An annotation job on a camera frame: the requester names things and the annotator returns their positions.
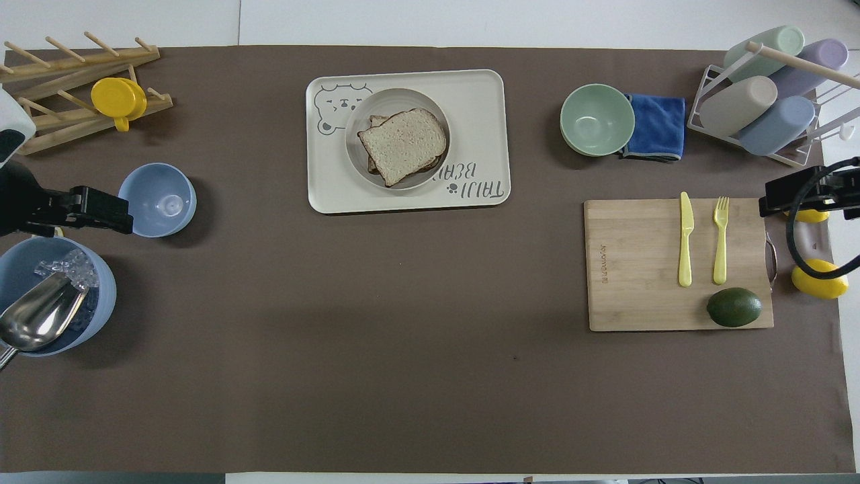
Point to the blue tumbler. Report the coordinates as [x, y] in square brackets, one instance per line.
[779, 124]

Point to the yellow plastic knife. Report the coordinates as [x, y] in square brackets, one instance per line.
[685, 242]

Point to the metal scoop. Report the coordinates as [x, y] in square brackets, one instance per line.
[37, 316]

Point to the beige tumbler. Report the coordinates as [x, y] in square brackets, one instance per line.
[738, 106]

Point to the small blue bowl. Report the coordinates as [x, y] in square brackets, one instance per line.
[158, 202]

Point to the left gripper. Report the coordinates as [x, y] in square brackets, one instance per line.
[19, 202]

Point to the white round plate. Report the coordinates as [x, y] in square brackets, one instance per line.
[356, 134]

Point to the purple tumbler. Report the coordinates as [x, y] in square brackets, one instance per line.
[816, 59]

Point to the green avocado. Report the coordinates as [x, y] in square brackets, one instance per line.
[734, 307]

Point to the green tumbler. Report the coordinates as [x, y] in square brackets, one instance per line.
[772, 42]

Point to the bamboo cutting board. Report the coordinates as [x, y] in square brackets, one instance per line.
[631, 269]

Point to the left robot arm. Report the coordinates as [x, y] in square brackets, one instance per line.
[13, 117]

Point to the yellow lemon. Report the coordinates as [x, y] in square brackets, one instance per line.
[821, 282]
[811, 216]

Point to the blue cloth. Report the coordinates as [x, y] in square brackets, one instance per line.
[658, 124]

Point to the cream tray with bear print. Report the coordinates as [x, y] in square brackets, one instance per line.
[477, 121]

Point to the green bowl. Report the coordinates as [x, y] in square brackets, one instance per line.
[583, 150]
[596, 115]

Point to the wooden peg drying rack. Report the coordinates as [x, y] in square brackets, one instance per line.
[60, 65]

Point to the clear ice cube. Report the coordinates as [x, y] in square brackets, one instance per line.
[71, 259]
[46, 267]
[84, 275]

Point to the bread slice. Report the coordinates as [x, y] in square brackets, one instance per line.
[377, 120]
[403, 144]

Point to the yellow plastic cup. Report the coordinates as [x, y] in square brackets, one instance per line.
[115, 96]

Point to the blue ice bucket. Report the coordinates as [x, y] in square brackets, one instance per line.
[101, 302]

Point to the yellow plastic fork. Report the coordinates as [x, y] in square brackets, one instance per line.
[720, 249]

